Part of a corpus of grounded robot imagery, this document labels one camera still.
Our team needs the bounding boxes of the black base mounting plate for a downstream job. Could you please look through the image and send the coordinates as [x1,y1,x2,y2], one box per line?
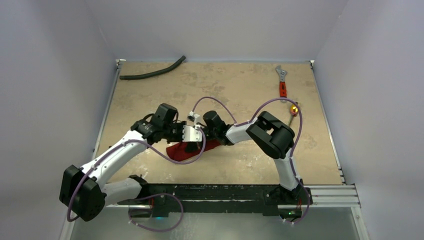
[119,183,313,219]

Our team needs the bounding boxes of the dark red cloth napkin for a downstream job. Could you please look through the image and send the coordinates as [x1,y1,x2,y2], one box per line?
[166,142,203,162]

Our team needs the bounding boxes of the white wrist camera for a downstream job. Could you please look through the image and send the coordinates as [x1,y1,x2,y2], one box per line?
[182,125,203,143]
[187,111,202,125]

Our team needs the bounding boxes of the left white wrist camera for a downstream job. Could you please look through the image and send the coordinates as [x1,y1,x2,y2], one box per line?
[182,125,203,143]

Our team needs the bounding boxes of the black foam tube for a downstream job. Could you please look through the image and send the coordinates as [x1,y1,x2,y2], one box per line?
[119,55,186,81]

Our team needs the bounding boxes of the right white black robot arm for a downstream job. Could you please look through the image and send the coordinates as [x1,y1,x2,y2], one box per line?
[202,110,301,204]

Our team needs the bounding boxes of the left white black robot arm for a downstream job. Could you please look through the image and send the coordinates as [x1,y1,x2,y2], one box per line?
[59,103,185,222]

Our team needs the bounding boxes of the adjustable wrench red handle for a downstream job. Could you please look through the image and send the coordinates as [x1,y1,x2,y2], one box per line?
[275,65,288,98]

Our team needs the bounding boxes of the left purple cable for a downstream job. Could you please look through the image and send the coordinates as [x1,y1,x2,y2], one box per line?
[66,127,208,233]

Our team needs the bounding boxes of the aluminium rail frame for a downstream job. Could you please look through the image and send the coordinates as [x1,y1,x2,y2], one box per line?
[62,61,366,240]

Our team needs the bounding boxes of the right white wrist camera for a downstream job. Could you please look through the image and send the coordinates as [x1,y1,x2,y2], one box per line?
[187,111,202,125]

